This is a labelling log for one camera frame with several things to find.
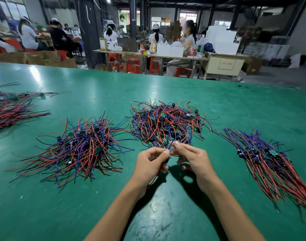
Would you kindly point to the person's right forearm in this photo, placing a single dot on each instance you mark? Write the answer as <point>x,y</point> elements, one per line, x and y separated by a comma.
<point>233,215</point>

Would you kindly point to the stack of white boxes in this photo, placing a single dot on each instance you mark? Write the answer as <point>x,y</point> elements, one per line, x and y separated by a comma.
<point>222,39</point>

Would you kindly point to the person's left forearm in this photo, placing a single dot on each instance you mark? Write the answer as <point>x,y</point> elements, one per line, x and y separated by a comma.
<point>113,218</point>

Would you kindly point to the person's left hand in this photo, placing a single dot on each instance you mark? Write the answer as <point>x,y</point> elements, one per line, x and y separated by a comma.
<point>149,168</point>

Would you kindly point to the row of cardboard boxes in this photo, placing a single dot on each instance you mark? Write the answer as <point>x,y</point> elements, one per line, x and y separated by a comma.
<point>35,58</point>

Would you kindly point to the brown cardboard box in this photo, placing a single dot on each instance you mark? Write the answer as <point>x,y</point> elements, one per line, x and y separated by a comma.
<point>252,65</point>

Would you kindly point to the long wooden work table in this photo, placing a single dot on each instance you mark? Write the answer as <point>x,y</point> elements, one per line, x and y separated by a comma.
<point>148,54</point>

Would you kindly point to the cream cabinet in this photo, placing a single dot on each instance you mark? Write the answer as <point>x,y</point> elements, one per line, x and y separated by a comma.
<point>225,65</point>

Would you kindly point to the row of white containers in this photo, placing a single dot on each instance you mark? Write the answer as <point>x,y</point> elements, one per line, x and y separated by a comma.
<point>170,50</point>

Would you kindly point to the red plastic stool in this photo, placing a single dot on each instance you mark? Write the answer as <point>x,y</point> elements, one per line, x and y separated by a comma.
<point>183,72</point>
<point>115,62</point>
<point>62,54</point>
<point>154,66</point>

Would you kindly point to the dark blue bag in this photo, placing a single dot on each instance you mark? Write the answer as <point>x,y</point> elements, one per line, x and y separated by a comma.
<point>209,47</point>

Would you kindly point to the person's right hand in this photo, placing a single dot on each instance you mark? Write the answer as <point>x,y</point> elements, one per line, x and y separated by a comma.
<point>198,163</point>

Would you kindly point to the dark pillar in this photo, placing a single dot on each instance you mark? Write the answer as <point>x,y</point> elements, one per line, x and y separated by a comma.
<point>90,30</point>

